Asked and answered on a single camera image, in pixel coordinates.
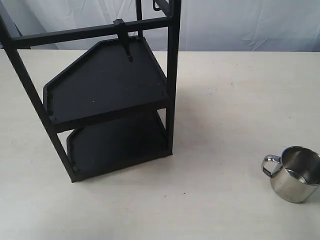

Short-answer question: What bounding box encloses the black metal shelf rack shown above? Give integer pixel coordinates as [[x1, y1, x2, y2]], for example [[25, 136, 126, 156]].
[[0, 0, 182, 183]]

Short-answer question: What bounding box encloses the white backdrop curtain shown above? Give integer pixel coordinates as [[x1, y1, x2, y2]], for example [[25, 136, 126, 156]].
[[0, 0, 320, 52]]

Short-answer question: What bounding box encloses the stainless steel mug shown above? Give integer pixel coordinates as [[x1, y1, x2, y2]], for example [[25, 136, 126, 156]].
[[261, 146, 320, 204]]

